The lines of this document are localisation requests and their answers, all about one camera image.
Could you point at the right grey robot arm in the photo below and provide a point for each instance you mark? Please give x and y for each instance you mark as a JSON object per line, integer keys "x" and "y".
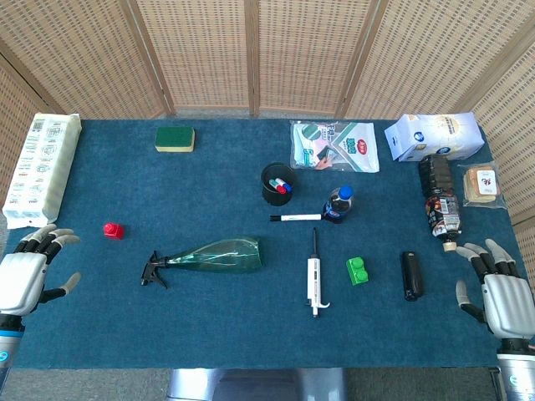
{"x": 518, "y": 372}

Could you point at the large dark drink bottle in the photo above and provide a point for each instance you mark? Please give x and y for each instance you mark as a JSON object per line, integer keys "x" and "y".
{"x": 439, "y": 188}

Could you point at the red toy building block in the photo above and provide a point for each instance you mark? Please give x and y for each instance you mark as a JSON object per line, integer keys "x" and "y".
{"x": 113, "y": 231}

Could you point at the long white printed package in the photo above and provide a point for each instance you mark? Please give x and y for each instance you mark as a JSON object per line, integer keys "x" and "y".
{"x": 39, "y": 171}

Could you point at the white marker with black cap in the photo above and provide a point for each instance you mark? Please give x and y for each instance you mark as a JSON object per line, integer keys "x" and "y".
{"x": 299, "y": 217}

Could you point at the black mesh pen holder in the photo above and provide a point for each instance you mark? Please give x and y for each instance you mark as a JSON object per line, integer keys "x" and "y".
{"x": 271, "y": 196}

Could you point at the green and yellow sponge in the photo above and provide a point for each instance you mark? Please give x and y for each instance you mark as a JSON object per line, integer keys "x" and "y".
{"x": 174, "y": 138}

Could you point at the green toy building block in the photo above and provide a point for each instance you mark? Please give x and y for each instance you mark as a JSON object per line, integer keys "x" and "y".
{"x": 357, "y": 272}

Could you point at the blue-capped marker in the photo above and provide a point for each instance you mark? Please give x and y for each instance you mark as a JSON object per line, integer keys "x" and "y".
{"x": 287, "y": 187}

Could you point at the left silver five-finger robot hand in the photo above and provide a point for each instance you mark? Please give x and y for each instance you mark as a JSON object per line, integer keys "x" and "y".
{"x": 21, "y": 280}

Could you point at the blue carpet table mat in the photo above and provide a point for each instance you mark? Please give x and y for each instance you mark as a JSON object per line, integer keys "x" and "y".
{"x": 125, "y": 326}

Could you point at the bamboo folding screen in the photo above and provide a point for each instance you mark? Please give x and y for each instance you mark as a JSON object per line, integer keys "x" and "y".
{"x": 209, "y": 50}

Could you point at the black oblong case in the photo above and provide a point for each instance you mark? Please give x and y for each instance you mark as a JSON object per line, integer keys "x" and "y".
{"x": 412, "y": 275}

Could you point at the small cola bottle blue cap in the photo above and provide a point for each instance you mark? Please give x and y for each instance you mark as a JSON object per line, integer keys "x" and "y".
{"x": 336, "y": 206}

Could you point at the white and blue paper bag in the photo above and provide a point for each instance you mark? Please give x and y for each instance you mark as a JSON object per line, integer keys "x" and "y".
{"x": 434, "y": 135}

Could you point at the silver robot torso base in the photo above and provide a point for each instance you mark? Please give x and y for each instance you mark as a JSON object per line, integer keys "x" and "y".
{"x": 259, "y": 386}

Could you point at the green transparent spray bottle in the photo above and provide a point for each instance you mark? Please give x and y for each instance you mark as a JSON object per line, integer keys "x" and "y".
{"x": 225, "y": 259}

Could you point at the red-capped marker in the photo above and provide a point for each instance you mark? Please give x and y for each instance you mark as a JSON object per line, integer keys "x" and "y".
{"x": 281, "y": 190}

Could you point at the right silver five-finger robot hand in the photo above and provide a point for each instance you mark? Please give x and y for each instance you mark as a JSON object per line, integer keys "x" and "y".
{"x": 510, "y": 305}

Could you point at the packaged cleaning cloth bag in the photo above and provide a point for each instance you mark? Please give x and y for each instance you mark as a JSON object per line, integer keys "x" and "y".
{"x": 338, "y": 146}

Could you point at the wrapped sandwich cracker packet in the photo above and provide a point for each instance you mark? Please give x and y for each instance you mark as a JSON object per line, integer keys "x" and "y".
{"x": 480, "y": 186}

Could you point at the white lab pipette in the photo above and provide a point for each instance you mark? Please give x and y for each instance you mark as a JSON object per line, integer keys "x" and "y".
{"x": 314, "y": 275}

